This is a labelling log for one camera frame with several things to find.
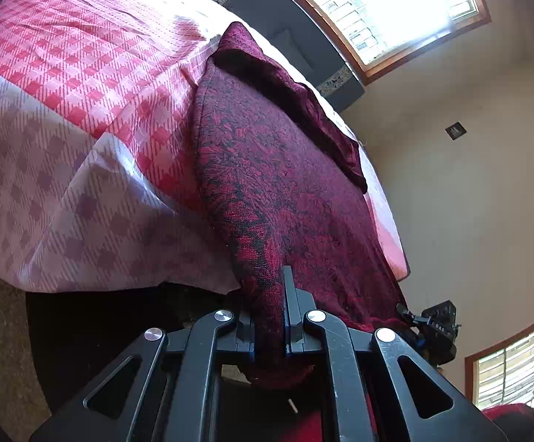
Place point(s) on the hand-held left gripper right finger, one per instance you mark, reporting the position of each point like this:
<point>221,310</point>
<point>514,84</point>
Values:
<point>289,304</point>

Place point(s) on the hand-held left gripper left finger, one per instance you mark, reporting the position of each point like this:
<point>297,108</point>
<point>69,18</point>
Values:
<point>244,331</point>

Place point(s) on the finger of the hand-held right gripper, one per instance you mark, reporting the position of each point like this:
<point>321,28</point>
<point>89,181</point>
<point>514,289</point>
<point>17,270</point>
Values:
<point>407,314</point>

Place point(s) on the dark red floral cloth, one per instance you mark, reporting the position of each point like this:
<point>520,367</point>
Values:
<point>276,184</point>

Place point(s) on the small wooden framed window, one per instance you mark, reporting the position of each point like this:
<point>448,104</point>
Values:
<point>515,368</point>

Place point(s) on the dark grey patterned headboard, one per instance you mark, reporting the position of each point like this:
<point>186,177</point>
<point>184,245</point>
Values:
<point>290,23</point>

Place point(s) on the pink checked bedsheet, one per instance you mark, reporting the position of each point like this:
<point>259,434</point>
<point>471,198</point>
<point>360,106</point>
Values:
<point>78,101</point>

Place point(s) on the large wooden framed window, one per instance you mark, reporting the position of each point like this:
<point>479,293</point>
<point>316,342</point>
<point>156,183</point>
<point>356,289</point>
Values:
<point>386,4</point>

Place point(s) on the black wall plate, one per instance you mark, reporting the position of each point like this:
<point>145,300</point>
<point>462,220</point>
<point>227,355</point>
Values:
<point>456,130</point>

